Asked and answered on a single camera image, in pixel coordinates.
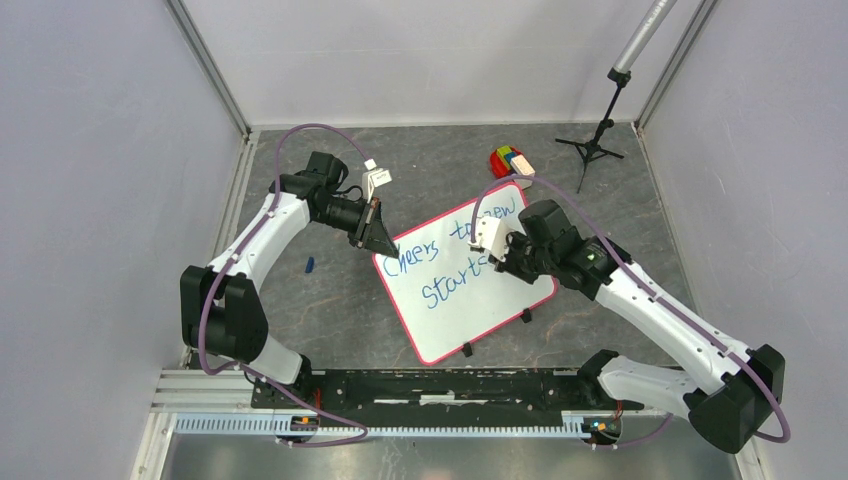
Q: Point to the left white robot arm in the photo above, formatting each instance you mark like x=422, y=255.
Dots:
x=221, y=311

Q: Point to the colourful toy brick stack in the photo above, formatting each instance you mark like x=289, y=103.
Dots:
x=507, y=160

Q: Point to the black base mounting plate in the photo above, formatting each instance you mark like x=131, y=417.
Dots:
x=454, y=397

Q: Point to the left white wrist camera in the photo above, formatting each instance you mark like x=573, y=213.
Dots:
x=373, y=178

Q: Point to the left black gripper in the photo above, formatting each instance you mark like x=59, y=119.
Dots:
x=379, y=238

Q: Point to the black tripod stand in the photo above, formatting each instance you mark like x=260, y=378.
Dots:
x=620, y=74

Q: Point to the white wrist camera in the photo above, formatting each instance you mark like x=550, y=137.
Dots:
x=490, y=236
x=373, y=178

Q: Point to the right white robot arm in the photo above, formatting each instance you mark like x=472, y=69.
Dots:
x=724, y=388

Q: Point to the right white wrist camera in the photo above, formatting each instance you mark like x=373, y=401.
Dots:
x=490, y=236

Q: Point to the grey slotted cable duct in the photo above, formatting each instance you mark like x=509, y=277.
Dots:
x=287, y=425

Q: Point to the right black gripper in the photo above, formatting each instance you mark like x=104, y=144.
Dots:
x=508, y=265

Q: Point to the pink framed whiteboard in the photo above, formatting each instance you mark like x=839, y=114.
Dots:
x=445, y=294

